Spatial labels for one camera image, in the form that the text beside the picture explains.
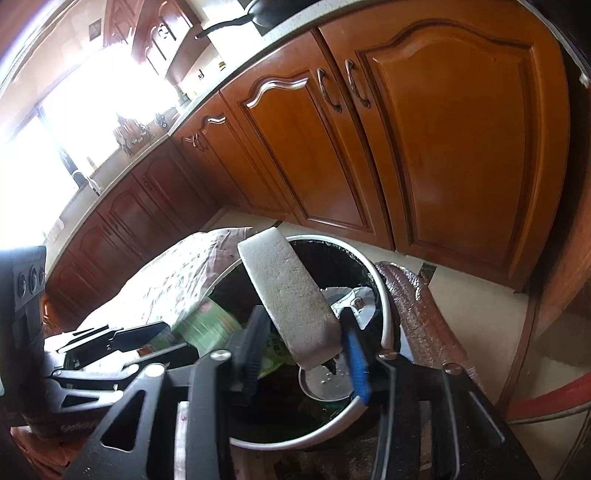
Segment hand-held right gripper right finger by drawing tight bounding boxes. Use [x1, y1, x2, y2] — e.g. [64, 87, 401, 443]
[338, 308, 541, 480]

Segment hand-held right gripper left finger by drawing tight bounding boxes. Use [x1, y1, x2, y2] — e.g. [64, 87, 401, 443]
[62, 305, 273, 480]

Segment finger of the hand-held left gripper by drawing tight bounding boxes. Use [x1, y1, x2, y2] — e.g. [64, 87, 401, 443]
[46, 322, 171, 368]
[46, 345, 201, 412]

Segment green snack packet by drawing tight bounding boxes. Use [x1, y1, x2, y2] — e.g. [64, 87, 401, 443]
[172, 298, 288, 376]

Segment grey foam block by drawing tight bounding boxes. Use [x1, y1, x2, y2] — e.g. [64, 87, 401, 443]
[237, 227, 343, 371]

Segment white bin with black liner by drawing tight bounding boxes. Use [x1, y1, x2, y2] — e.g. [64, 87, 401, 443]
[210, 234, 403, 451]

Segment round metal can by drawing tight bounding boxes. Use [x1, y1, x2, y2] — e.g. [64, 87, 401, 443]
[298, 354, 365, 403]

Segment white printed packet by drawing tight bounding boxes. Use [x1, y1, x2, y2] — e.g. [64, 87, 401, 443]
[322, 285, 385, 331]

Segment floral printed cloth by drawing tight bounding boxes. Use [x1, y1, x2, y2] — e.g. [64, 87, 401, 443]
[76, 226, 256, 343]

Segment brown shiny plastic sheet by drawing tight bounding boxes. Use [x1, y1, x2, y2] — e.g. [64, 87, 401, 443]
[374, 261, 486, 394]

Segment dark wooden cabinet door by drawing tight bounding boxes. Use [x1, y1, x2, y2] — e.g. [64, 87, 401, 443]
[60, 216, 126, 297]
[134, 141, 219, 228]
[95, 173, 163, 260]

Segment metal sink faucet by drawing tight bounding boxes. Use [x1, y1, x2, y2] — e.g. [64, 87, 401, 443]
[71, 169, 103, 197]

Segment narrow orange wooden cabinet door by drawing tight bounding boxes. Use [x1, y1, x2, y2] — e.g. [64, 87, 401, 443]
[168, 92, 302, 223]

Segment wooden kitchen cabinets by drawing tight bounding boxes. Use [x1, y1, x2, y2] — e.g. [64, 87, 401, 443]
[44, 0, 365, 261]

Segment red rimmed round stool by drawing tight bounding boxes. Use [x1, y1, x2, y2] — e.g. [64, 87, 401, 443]
[505, 382, 591, 424]

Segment wooden knife block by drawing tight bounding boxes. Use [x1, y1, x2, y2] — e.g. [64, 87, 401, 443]
[113, 113, 153, 156]

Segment bright window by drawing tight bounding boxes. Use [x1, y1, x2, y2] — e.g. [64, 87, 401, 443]
[0, 51, 185, 250]

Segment large orange wooden cabinet door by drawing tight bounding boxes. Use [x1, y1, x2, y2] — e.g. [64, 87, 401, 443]
[318, 0, 572, 292]

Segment black frying pan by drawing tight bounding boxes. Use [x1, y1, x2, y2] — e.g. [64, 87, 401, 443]
[194, 0, 296, 40]

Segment wooden wall cabinets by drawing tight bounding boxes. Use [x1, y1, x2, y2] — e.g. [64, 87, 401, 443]
[104, 0, 205, 78]

